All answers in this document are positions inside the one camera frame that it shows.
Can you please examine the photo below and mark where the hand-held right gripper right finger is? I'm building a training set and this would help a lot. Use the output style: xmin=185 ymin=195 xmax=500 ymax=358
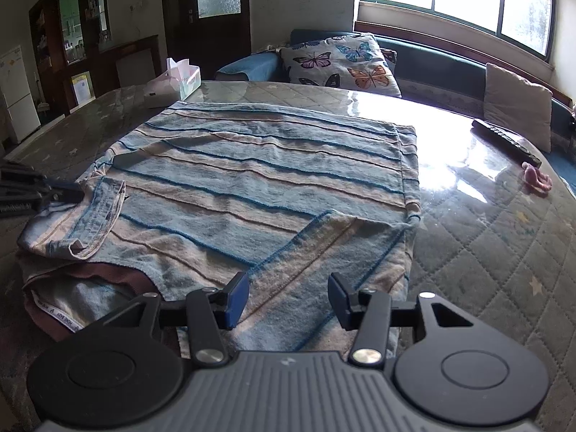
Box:
xmin=328 ymin=272 xmax=494 ymax=368

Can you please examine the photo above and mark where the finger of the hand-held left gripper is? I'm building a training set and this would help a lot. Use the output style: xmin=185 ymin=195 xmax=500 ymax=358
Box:
xmin=0 ymin=165 xmax=86 ymax=222

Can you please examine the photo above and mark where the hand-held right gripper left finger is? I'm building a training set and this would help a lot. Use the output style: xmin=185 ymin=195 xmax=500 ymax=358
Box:
xmin=85 ymin=272 xmax=251 ymax=368

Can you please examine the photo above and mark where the striped towel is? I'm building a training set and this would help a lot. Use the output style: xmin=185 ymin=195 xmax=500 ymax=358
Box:
xmin=17 ymin=101 xmax=422 ymax=356

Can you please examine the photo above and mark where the white fridge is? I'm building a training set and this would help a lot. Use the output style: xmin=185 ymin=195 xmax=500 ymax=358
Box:
xmin=0 ymin=45 xmax=42 ymax=145

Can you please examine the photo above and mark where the dark wooden cabinet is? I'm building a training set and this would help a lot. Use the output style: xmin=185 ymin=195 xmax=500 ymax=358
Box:
xmin=29 ymin=0 xmax=160 ymax=115

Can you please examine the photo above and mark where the tissue box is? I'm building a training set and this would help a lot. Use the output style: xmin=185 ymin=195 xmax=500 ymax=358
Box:
xmin=166 ymin=58 xmax=202 ymax=100

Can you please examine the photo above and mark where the dark wooden door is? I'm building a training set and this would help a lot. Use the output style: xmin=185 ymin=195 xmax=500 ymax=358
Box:
xmin=159 ymin=0 xmax=252 ymax=82

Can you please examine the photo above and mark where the black remote control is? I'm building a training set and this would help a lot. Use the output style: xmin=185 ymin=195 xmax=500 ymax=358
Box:
xmin=472 ymin=118 xmax=543 ymax=168

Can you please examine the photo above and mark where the small pink toy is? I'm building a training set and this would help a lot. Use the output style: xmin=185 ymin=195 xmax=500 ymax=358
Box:
xmin=522 ymin=161 xmax=553 ymax=195

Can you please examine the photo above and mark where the butterfly print pillow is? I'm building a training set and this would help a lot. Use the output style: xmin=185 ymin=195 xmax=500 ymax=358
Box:
xmin=280 ymin=33 xmax=402 ymax=99

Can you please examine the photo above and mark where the blue sofa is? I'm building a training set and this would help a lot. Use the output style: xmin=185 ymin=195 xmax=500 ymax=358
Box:
xmin=215 ymin=29 xmax=576 ymax=190

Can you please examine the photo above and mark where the plain beige pillow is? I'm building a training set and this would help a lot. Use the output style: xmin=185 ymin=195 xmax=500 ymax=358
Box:
xmin=483 ymin=63 xmax=553 ymax=153

